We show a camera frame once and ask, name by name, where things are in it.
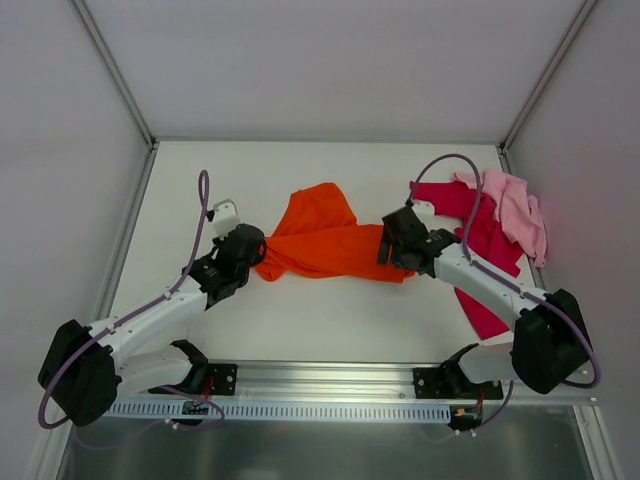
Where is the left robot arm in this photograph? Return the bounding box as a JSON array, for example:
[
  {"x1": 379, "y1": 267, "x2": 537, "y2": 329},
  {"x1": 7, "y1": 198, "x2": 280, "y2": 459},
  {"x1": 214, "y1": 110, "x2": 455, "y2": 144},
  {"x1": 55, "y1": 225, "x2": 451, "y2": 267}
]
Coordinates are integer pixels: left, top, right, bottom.
[{"x1": 38, "y1": 223, "x2": 267, "y2": 427}]

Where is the orange t shirt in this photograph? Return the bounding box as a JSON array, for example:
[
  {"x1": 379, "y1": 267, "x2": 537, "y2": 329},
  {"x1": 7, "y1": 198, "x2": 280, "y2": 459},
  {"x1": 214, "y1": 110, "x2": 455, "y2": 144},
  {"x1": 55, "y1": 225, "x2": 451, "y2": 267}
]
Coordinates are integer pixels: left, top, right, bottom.
[{"x1": 255, "y1": 182, "x2": 413, "y2": 284}]

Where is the right aluminium frame post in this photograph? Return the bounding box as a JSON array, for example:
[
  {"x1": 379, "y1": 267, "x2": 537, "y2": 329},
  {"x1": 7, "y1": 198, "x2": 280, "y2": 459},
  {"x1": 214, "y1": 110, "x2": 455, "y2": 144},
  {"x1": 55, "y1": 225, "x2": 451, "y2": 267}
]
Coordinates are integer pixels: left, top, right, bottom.
[{"x1": 498, "y1": 0, "x2": 600, "y2": 154}]

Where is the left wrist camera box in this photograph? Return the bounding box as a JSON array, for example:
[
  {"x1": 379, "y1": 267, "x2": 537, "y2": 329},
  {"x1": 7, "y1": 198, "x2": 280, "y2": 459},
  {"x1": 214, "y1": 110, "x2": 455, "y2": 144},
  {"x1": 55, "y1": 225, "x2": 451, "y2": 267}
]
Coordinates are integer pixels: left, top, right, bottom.
[{"x1": 206, "y1": 199, "x2": 240, "y2": 238}]

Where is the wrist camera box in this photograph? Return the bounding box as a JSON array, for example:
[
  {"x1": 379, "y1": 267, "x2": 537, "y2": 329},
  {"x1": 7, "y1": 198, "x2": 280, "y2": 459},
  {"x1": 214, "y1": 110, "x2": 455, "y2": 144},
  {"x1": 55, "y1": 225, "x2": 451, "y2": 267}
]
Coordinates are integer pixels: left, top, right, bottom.
[
  {"x1": 408, "y1": 200, "x2": 435, "y2": 223},
  {"x1": 206, "y1": 199, "x2": 240, "y2": 238}
]

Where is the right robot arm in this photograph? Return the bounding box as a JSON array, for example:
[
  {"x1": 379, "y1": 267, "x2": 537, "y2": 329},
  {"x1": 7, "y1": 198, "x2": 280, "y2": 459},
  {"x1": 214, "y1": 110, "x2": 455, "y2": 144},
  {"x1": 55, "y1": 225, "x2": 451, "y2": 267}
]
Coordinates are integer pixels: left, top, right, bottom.
[{"x1": 377, "y1": 206, "x2": 601, "y2": 397}]

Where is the left aluminium frame post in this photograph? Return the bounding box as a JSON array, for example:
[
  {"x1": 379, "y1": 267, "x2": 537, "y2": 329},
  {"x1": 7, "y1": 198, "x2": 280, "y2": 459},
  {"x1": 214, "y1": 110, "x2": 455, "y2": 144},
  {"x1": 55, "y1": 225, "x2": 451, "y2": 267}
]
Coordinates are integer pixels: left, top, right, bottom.
[{"x1": 69, "y1": 0, "x2": 156, "y2": 150}]

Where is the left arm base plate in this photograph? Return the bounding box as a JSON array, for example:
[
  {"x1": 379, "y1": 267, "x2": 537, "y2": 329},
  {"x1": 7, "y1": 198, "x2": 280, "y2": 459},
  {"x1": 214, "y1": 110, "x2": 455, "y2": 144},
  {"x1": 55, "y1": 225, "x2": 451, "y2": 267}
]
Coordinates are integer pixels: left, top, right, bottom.
[{"x1": 200, "y1": 363, "x2": 238, "y2": 397}]

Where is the magenta t shirt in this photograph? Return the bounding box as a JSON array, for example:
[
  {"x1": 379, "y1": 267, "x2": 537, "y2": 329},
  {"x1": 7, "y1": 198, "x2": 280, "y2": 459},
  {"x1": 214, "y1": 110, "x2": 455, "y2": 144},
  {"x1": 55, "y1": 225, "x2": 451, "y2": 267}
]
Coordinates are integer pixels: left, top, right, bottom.
[{"x1": 413, "y1": 181, "x2": 524, "y2": 340}]

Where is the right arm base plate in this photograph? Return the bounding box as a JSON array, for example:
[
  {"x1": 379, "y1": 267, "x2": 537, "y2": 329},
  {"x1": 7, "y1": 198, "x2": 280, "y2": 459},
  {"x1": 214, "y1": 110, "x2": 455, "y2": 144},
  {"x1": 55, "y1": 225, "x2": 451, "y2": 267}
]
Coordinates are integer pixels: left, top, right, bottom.
[{"x1": 412, "y1": 365, "x2": 504, "y2": 400}]

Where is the white slotted cable duct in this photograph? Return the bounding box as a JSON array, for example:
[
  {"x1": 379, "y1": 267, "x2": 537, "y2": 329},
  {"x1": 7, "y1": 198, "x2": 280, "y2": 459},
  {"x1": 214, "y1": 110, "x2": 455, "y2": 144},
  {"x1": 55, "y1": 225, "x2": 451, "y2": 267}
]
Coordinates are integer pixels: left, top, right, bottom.
[{"x1": 106, "y1": 398, "x2": 451, "y2": 424}]

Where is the light pink t shirt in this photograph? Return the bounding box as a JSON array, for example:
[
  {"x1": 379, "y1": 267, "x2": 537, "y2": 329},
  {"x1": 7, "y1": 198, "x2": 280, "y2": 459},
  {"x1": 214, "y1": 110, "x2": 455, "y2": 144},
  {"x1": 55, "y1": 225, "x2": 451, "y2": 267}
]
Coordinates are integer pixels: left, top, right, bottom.
[{"x1": 453, "y1": 169, "x2": 547, "y2": 268}]

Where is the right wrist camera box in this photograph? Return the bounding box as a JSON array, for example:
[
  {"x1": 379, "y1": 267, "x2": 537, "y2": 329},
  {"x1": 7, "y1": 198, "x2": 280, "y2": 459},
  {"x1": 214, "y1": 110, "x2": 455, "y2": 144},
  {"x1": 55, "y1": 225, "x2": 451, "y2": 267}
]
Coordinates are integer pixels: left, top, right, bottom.
[{"x1": 408, "y1": 200, "x2": 435, "y2": 223}]

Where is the aluminium frame post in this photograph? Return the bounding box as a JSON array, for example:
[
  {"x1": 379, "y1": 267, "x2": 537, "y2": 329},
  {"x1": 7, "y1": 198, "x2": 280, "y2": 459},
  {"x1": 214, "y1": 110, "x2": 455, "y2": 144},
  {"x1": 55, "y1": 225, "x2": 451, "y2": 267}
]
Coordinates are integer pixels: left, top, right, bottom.
[
  {"x1": 498, "y1": 0, "x2": 600, "y2": 154},
  {"x1": 69, "y1": 0, "x2": 156, "y2": 150}
]

